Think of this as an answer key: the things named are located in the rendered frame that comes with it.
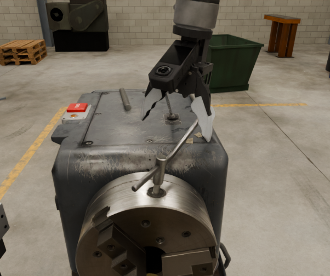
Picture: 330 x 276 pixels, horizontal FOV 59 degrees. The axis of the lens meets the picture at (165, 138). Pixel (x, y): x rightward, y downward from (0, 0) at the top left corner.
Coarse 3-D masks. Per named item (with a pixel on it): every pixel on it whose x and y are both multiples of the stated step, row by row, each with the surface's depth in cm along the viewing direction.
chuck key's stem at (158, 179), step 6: (156, 156) 58; (162, 156) 58; (156, 162) 58; (162, 162) 57; (162, 168) 58; (156, 174) 59; (162, 174) 59; (156, 180) 59; (162, 180) 60; (156, 186) 60; (156, 192) 61
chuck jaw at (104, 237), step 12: (96, 228) 59; (108, 228) 58; (120, 228) 60; (108, 240) 55; (120, 240) 57; (132, 240) 61; (108, 252) 57; (120, 252) 57; (132, 252) 58; (144, 252) 62; (120, 264) 56; (132, 264) 56; (144, 264) 59
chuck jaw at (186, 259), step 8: (200, 248) 64; (208, 248) 63; (168, 256) 63; (176, 256) 63; (184, 256) 62; (192, 256) 62; (200, 256) 62; (208, 256) 62; (168, 264) 61; (176, 264) 61; (184, 264) 60; (192, 264) 60; (200, 264) 60; (208, 264) 60; (168, 272) 59; (176, 272) 59; (184, 272) 59; (192, 272) 59; (200, 272) 61; (208, 272) 61
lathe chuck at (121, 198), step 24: (120, 192) 63; (144, 192) 61; (168, 192) 62; (96, 216) 62; (120, 216) 58; (144, 216) 59; (168, 216) 59; (192, 216) 60; (96, 240) 61; (144, 240) 62; (168, 240) 62; (192, 240) 63; (216, 240) 63; (96, 264) 64; (216, 264) 67
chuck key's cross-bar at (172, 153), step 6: (192, 126) 71; (186, 132) 69; (186, 138) 68; (180, 144) 65; (174, 150) 64; (168, 156) 62; (168, 162) 61; (156, 168) 57; (150, 174) 55; (144, 180) 53; (132, 186) 51; (138, 186) 51
